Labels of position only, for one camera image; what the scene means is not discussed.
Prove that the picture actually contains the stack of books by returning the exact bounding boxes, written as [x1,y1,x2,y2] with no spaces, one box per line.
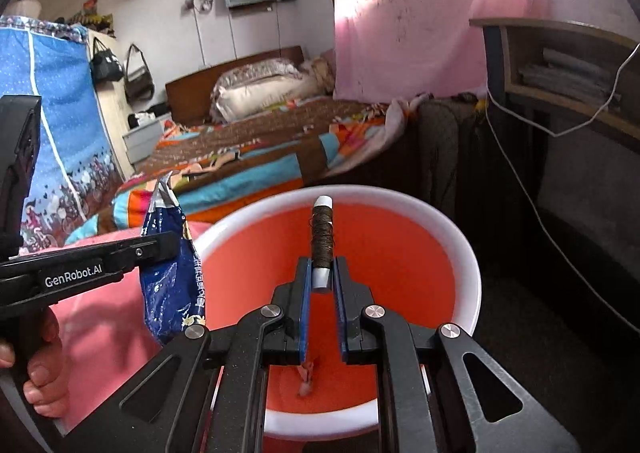
[517,48,623,106]

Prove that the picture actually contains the bed with colourful blanket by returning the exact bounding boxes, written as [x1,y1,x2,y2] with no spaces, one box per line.
[65,95,421,246]

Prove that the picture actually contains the small pink scrap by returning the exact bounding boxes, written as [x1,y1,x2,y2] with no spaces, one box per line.
[295,358,318,396]

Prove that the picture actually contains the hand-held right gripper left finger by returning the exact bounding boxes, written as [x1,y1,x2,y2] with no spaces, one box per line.
[65,257,313,453]

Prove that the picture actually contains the dark clothes pile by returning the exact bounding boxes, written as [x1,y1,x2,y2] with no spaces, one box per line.
[127,103,171,128]

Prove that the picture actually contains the black handbag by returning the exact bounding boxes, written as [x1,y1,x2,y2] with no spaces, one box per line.
[90,37,125,82]

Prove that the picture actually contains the blue printed wardrobe cover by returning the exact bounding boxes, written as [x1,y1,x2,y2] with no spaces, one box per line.
[0,15,126,254]

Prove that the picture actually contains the wooden desk shelf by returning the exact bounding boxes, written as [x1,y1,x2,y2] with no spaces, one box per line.
[470,18,640,154]

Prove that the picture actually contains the beige pillows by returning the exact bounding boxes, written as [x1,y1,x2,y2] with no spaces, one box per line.
[210,58,303,121]

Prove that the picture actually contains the person's left hand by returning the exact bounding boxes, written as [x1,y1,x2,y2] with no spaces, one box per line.
[0,307,70,406]

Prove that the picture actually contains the dark cloth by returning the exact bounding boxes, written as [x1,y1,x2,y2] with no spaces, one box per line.
[417,98,488,214]

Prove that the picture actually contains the cream wardrobe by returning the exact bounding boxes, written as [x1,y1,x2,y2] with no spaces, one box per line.
[87,30,136,178]

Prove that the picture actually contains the red and white plastic basin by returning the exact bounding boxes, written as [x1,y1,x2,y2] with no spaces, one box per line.
[192,185,483,439]

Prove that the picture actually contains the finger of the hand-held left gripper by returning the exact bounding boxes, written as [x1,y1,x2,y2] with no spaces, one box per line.
[107,231,181,280]

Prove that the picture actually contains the brown wooden headboard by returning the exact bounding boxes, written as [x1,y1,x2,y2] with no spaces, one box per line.
[165,45,306,126]

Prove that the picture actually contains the beige crumpled cushion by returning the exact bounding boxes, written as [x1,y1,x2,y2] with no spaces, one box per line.
[300,55,336,94]

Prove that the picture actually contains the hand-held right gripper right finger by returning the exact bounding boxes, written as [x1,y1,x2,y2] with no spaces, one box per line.
[332,257,583,453]

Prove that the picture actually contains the blue foil snack wrapper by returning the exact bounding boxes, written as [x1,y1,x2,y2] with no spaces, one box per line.
[140,172,208,346]

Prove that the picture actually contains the cream pillow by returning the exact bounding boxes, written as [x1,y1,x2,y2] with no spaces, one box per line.
[215,75,321,122]

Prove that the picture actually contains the pink curtain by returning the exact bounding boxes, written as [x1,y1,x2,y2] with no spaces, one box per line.
[332,0,608,101]

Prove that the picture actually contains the brown handbag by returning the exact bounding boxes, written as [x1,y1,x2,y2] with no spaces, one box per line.
[124,44,155,104]

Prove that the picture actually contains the white cable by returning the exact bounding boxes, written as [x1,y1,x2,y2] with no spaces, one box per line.
[485,40,640,334]

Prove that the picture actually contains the brown thread spool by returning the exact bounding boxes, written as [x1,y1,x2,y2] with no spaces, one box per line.
[310,195,335,293]

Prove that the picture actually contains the white nightstand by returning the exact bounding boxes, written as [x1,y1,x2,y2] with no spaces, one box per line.
[122,120,168,166]

